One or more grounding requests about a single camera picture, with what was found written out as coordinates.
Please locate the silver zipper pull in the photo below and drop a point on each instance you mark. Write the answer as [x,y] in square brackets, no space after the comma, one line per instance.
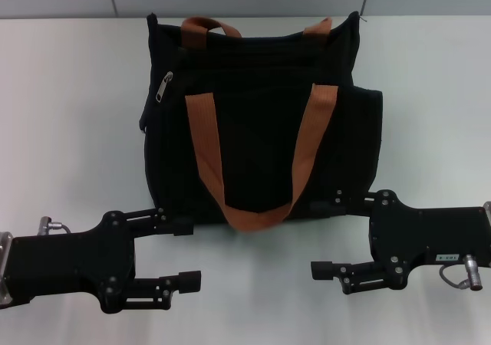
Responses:
[164,87]

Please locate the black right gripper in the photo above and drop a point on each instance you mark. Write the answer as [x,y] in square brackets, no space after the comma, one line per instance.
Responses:
[429,234]

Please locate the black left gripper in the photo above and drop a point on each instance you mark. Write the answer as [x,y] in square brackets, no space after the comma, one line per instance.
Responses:
[73,264]

